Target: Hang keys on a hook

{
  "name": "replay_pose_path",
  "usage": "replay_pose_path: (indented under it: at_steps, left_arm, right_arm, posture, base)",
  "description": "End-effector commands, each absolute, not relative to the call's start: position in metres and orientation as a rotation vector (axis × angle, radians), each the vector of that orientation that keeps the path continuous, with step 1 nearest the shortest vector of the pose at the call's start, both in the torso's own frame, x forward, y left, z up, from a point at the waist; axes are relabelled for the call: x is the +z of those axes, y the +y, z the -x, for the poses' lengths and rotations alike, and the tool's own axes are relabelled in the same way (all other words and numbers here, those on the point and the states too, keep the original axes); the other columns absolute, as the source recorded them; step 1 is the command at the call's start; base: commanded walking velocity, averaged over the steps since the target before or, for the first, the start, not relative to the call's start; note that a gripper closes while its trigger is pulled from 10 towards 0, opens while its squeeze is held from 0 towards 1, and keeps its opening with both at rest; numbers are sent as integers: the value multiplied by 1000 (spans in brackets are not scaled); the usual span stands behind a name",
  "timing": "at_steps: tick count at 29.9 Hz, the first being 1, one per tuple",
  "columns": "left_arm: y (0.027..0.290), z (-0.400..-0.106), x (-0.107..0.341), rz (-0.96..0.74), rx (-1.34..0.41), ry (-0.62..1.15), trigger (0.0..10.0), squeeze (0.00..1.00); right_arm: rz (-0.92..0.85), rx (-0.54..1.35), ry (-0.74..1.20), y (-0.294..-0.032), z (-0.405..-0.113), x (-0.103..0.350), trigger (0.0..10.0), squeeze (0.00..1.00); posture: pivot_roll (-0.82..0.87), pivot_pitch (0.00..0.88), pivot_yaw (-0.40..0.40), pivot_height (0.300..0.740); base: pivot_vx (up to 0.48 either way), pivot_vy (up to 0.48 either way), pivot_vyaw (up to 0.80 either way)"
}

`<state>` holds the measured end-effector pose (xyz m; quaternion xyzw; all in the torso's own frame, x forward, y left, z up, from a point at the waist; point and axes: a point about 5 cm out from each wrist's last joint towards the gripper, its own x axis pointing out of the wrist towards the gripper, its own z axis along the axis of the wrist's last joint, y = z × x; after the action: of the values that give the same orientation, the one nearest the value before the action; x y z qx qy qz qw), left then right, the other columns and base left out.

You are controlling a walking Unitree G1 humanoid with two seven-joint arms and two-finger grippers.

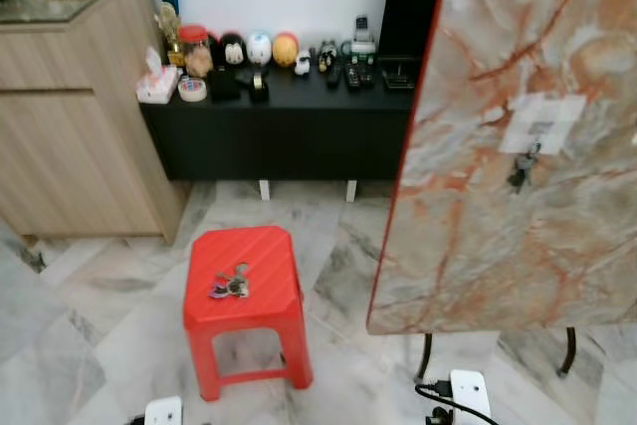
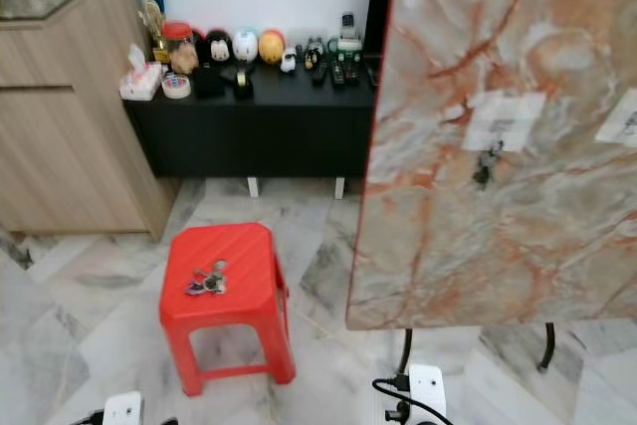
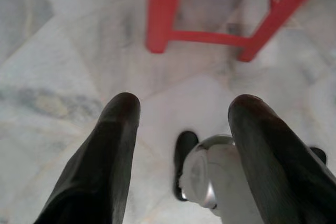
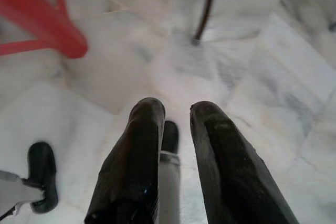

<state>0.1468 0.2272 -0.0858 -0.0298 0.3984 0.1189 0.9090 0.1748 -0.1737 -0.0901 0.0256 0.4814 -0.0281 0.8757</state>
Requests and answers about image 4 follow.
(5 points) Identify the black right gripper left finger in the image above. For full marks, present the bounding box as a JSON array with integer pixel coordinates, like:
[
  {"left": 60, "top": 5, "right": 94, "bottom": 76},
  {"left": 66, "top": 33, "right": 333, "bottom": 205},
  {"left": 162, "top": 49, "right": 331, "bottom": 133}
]
[{"left": 83, "top": 97, "right": 166, "bottom": 224}]

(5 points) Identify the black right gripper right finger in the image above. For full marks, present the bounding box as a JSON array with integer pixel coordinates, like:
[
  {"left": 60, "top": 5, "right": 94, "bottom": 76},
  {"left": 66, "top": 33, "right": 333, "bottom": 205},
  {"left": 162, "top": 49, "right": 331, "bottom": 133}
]
[{"left": 190, "top": 100, "right": 300, "bottom": 224}]

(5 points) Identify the robot black right foot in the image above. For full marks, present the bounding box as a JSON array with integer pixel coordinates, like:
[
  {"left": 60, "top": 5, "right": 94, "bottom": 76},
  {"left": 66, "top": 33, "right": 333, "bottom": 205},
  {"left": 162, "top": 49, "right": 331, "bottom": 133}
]
[{"left": 162, "top": 120, "right": 180, "bottom": 156}]

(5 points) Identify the robot black foot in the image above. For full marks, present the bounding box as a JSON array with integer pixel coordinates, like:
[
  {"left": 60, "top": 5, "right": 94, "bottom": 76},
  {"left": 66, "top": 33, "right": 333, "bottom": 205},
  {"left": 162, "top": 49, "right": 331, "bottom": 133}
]
[
  {"left": 27, "top": 142, "right": 59, "bottom": 215},
  {"left": 162, "top": 120, "right": 180, "bottom": 156}
]

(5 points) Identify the robot black left foot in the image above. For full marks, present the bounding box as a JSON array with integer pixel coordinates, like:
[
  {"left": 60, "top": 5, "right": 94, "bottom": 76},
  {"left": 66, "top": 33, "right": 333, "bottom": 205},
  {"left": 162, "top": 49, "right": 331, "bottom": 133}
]
[{"left": 27, "top": 142, "right": 59, "bottom": 215}]

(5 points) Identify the robot grey left leg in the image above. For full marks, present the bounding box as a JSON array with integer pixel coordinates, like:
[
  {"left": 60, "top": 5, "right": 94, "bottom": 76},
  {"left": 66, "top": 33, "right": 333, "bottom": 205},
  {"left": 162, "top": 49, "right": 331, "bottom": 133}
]
[{"left": 0, "top": 170, "right": 46, "bottom": 217}]

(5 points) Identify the red plastic stool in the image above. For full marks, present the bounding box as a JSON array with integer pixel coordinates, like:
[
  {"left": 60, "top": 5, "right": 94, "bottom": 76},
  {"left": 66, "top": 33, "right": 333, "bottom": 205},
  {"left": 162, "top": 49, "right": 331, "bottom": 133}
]
[{"left": 0, "top": 0, "right": 88, "bottom": 59}]

